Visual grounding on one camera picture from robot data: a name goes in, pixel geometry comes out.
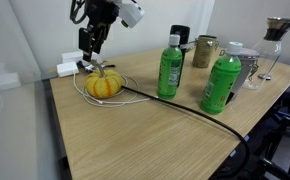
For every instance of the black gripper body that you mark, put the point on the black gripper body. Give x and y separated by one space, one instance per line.
101 13

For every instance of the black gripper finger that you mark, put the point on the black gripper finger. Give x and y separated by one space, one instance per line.
85 41
100 38

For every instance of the yellow orange striped pumpkin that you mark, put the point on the yellow orange striped pumpkin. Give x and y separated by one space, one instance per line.
101 85

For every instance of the white power strip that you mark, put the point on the white power strip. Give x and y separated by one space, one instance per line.
70 56

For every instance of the small grey plug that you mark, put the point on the small grey plug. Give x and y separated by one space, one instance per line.
89 67

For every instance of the white power adapter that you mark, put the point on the white power adapter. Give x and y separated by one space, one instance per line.
66 69

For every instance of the green drink bottle white cap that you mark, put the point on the green drink bottle white cap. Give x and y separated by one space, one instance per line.
168 73
218 86

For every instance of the glossy white divider panel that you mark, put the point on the glossy white divider panel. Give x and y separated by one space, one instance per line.
11 133

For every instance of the clip jar with white lid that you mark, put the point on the clip jar with white lid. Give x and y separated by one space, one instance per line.
248 66

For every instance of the glass carafe with steel funnel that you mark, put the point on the glass carafe with steel funnel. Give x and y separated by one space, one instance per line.
268 50

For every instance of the black office chair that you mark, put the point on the black office chair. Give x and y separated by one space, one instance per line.
285 123

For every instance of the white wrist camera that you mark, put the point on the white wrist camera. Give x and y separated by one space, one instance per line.
131 13

